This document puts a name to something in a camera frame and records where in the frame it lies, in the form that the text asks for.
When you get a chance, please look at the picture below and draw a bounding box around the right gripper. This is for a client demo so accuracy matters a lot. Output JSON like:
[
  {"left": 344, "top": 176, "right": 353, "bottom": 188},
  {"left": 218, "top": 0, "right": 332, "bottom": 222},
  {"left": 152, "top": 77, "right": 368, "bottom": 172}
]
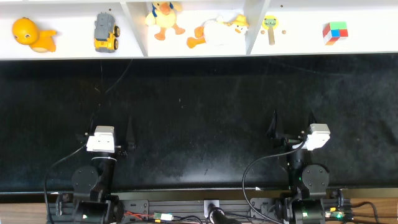
[{"left": 266, "top": 109, "right": 318, "bottom": 149}]

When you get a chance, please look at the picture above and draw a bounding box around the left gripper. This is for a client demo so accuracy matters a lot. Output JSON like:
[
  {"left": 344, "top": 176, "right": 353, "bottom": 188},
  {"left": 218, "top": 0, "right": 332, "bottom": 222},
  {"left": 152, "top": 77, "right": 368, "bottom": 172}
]
[{"left": 88, "top": 113, "right": 137, "bottom": 157}]

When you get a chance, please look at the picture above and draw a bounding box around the grey and yellow toy truck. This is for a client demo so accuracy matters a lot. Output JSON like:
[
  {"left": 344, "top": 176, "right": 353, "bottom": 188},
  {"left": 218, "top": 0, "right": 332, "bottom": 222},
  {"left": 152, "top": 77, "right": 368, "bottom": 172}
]
[{"left": 93, "top": 11, "right": 121, "bottom": 54}]

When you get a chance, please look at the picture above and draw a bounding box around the many-coloured puzzle cube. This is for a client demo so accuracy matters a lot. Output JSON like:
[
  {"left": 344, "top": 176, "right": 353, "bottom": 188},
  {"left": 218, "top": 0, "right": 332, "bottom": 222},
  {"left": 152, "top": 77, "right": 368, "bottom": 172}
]
[{"left": 322, "top": 21, "right": 349, "bottom": 47}]

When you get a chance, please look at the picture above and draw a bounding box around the yellow rattle drum toy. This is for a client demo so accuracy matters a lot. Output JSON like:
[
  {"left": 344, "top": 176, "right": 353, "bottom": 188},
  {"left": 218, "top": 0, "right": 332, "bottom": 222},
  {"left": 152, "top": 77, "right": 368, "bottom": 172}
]
[{"left": 260, "top": 15, "right": 287, "bottom": 47}]

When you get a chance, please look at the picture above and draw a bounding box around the yellow rubber duck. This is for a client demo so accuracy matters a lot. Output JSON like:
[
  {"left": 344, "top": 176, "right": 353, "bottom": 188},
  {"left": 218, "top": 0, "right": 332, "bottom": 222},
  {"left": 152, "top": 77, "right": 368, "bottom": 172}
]
[{"left": 11, "top": 16, "right": 58, "bottom": 54}]

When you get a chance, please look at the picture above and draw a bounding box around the white shelf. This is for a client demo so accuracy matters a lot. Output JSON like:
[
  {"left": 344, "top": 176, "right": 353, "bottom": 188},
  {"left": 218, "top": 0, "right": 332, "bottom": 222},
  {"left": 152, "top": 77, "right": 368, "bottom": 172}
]
[{"left": 0, "top": 0, "right": 398, "bottom": 61}]

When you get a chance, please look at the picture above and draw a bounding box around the white plush duck with hat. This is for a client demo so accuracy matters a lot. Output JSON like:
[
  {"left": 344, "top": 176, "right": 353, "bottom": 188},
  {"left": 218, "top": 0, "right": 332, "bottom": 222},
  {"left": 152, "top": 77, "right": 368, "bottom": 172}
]
[{"left": 185, "top": 14, "right": 250, "bottom": 50}]

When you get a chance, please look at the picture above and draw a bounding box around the yellow plush duck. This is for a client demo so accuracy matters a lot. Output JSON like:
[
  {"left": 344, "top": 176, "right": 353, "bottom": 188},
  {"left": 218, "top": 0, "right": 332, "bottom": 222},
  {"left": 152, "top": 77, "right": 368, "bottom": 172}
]
[{"left": 144, "top": 1, "right": 187, "bottom": 42}]

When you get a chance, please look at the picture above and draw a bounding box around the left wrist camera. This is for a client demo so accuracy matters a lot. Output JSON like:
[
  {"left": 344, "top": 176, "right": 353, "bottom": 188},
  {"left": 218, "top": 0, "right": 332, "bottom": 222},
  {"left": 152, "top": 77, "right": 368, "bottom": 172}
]
[{"left": 86, "top": 125, "right": 116, "bottom": 154}]

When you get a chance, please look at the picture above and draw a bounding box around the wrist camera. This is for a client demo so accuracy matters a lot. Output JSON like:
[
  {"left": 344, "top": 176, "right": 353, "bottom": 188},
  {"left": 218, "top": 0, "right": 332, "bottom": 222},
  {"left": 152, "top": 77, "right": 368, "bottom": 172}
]
[
  {"left": 86, "top": 125, "right": 116, "bottom": 154},
  {"left": 300, "top": 123, "right": 331, "bottom": 152}
]

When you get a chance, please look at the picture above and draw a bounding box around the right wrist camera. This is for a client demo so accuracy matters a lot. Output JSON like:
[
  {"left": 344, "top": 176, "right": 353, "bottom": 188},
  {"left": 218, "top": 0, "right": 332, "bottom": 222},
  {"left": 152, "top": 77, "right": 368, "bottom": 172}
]
[{"left": 300, "top": 123, "right": 331, "bottom": 152}]

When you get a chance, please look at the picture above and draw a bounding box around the mounting rail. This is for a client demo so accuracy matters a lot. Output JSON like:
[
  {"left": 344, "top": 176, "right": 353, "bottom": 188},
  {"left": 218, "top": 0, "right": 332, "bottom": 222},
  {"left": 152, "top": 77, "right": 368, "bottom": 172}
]
[{"left": 46, "top": 187, "right": 379, "bottom": 224}]

